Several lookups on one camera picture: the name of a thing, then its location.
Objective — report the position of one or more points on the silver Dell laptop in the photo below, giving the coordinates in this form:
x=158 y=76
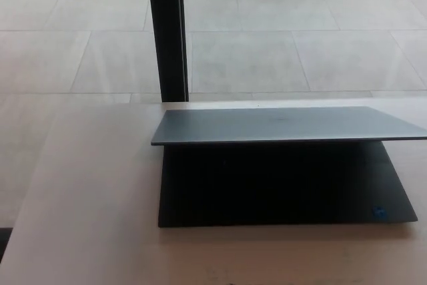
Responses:
x=267 y=125

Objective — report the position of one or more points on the black vertical post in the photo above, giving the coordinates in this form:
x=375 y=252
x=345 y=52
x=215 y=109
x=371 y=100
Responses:
x=166 y=31

